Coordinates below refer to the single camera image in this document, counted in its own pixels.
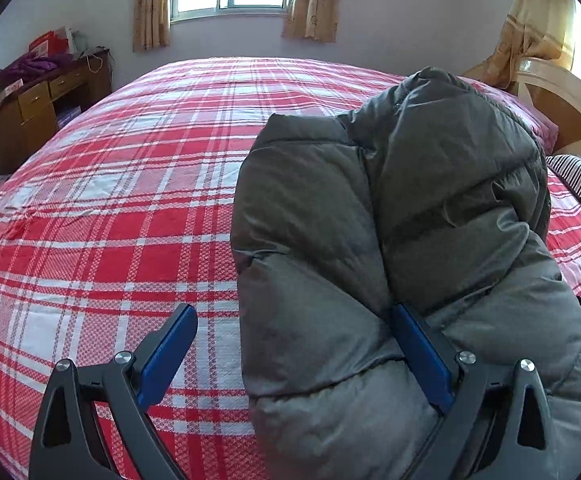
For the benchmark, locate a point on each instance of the stack of colourful books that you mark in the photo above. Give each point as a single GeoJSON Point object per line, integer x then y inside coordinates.
{"type": "Point", "coordinates": [69, 116]}

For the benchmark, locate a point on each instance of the brown wooden desk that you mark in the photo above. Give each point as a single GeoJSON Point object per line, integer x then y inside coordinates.
{"type": "Point", "coordinates": [30, 120]}

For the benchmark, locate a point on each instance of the purple cloth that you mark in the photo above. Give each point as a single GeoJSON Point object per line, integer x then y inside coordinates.
{"type": "Point", "coordinates": [28, 67]}

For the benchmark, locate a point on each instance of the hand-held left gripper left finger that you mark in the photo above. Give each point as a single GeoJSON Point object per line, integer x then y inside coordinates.
{"type": "Point", "coordinates": [168, 355]}

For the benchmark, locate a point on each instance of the bed with red plaid sheet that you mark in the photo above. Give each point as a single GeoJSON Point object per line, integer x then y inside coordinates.
{"type": "Point", "coordinates": [120, 185]}

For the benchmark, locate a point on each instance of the grey puffer jacket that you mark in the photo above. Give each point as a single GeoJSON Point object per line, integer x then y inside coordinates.
{"type": "Point", "coordinates": [370, 210]}

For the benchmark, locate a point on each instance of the red box on desk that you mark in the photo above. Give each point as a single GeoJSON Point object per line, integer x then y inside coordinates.
{"type": "Point", "coordinates": [50, 42]}

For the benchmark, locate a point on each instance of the cream wooden headboard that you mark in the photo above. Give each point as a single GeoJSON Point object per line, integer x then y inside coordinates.
{"type": "Point", "coordinates": [565, 110]}

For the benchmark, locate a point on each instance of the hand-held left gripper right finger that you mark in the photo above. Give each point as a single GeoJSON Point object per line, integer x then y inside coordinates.
{"type": "Point", "coordinates": [423, 355]}

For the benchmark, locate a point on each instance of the long beige curtain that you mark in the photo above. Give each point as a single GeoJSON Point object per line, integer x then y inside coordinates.
{"type": "Point", "coordinates": [530, 25]}

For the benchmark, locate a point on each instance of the pink patterned pillow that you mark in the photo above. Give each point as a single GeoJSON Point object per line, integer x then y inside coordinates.
{"type": "Point", "coordinates": [543, 127]}

